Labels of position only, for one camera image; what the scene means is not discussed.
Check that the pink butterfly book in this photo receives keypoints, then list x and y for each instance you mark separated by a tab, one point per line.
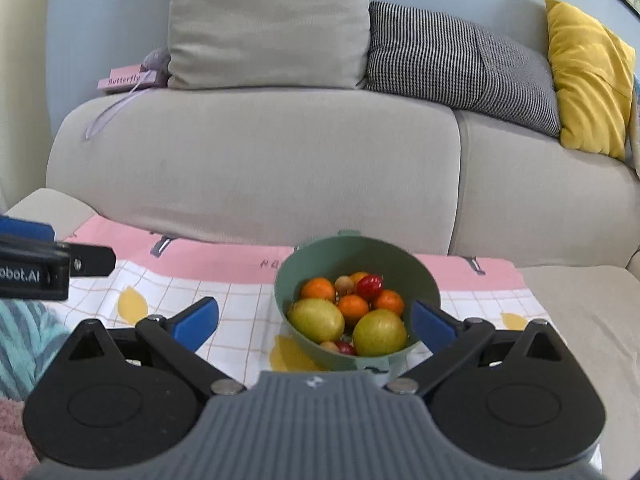
126	78

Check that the beige cushion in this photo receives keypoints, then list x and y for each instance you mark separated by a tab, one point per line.
222	44

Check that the small tan fruit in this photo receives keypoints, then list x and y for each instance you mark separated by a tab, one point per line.
330	346

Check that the orange mandarin back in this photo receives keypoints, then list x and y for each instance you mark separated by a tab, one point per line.
353	308

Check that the red cherry tomato fruit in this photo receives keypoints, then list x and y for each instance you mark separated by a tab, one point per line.
370	287

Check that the beige sofa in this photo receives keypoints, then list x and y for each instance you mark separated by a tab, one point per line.
281	167

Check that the green colander bowl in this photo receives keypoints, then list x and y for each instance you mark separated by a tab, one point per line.
346	254

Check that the small red fruit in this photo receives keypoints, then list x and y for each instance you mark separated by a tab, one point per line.
346	348

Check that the small beige round fruit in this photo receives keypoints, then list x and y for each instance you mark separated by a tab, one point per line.
344	285

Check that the orange mandarin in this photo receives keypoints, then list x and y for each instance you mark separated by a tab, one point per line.
389	300
356	277
353	308
318	288

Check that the black white houndstooth cushion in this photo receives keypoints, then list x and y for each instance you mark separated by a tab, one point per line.
436	57

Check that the teal striped cloth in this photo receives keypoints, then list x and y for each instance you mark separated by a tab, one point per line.
31	338

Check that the pink checked lemon cloth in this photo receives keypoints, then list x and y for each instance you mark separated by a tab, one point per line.
251	336

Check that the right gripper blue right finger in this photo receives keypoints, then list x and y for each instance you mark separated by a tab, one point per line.
453	344

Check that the yellow-green pear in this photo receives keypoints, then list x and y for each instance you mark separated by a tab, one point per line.
379	333

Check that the purple plush pouch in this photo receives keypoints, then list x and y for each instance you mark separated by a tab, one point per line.
157	60

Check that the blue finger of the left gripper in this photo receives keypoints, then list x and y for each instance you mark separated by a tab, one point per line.
26	229

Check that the yellow cushion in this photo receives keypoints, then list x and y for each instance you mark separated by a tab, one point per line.
593	75

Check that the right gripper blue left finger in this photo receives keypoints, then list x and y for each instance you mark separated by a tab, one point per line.
174	341

